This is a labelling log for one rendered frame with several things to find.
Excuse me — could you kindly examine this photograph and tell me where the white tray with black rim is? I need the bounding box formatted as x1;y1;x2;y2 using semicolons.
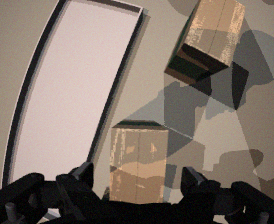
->
0;0;143;189

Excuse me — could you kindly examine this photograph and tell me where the tan rectangular box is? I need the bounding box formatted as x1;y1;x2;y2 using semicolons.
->
102;187;110;201
110;120;168;204
164;0;246;85

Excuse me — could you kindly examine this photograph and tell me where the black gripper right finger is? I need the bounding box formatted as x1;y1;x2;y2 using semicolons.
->
163;167;274;224

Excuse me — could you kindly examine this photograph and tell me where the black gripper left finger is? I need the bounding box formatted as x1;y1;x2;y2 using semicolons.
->
0;162;119;224

